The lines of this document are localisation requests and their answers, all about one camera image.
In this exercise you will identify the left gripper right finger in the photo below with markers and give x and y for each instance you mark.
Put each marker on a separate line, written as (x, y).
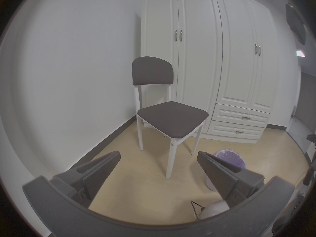
(227, 184)

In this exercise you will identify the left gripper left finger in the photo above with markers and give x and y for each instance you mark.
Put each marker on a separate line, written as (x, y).
(91, 179)

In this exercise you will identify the purple plastic bag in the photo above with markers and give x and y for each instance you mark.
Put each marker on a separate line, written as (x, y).
(230, 158)

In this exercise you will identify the white trash bin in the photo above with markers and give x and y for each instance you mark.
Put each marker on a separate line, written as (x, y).
(209, 184)

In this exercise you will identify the white chair with grey cushions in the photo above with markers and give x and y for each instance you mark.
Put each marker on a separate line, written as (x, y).
(172, 120)

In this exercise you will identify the grey curtain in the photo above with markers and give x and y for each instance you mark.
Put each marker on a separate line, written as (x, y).
(307, 100)

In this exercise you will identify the white wardrobe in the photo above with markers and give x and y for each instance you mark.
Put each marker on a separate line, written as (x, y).
(197, 58)

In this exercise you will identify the ceiling light panel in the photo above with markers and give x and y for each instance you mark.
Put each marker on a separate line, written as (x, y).
(300, 53)

